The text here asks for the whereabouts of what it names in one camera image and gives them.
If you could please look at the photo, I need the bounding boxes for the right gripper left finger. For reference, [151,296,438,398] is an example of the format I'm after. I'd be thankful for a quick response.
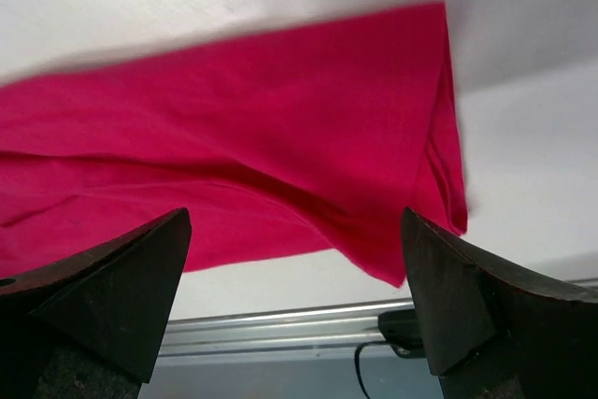
[1,208,192,398]

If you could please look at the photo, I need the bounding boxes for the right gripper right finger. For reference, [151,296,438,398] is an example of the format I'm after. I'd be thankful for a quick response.
[401,209,597,398]

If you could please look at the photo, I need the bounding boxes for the red t shirt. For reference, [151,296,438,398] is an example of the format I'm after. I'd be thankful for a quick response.
[1,2,468,287]

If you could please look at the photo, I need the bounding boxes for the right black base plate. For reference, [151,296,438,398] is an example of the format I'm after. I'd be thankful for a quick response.
[377,308,426,359]

